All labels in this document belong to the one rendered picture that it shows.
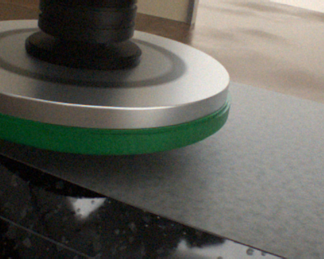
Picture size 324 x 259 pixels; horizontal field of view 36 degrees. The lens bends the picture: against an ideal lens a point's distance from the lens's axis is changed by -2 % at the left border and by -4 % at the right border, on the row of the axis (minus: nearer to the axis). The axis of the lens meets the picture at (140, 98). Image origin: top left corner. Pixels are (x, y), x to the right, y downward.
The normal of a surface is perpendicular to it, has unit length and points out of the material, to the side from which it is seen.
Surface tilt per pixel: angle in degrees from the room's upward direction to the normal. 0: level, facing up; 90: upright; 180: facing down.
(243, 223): 0
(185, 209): 0
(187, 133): 90
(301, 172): 0
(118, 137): 90
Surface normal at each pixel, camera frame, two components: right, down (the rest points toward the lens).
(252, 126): 0.14, -0.93
